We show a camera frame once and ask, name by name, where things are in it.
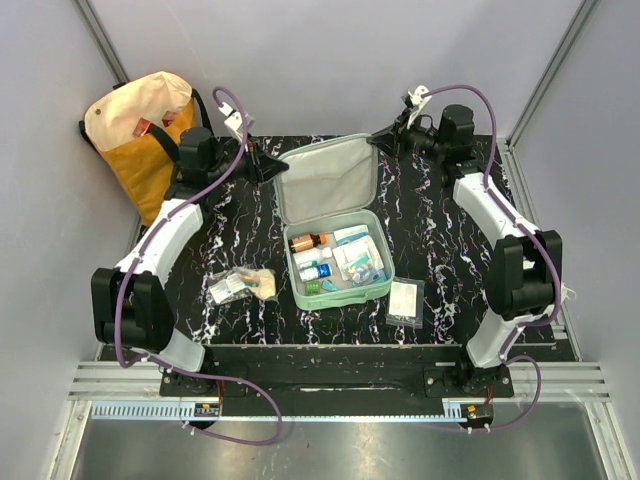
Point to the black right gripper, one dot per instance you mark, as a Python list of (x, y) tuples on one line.
[(396, 136)]

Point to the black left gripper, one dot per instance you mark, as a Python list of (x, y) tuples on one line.
[(261, 166)]

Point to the brown bottle orange cap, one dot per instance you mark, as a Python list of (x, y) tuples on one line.
[(306, 242)]

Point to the white pill bottle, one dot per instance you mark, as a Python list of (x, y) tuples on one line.
[(312, 257)]

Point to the mint green medicine case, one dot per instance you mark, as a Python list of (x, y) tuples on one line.
[(328, 186)]

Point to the clear bag yellow items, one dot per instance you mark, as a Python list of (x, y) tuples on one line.
[(260, 283)]

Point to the clear bag white leaflets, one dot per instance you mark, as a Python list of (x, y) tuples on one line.
[(226, 287)]

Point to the white gauze pad packet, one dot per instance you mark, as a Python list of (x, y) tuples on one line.
[(352, 250)]

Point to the small green box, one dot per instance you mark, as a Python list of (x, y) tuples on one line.
[(313, 288)]

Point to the blue mask packet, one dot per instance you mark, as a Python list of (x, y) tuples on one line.
[(349, 234)]

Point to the cyan sachet strip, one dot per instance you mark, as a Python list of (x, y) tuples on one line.
[(329, 286)]

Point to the teal plaster packet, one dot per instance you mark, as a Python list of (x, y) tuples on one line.
[(362, 272)]

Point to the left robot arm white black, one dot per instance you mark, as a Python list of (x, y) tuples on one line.
[(130, 307)]

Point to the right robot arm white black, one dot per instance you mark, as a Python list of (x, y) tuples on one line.
[(523, 284)]

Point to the orange tote bag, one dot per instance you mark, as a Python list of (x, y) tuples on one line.
[(119, 127)]

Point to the clear bag white pads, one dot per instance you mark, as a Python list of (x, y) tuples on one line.
[(406, 303)]

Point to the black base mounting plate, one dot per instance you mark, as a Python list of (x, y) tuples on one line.
[(373, 380)]

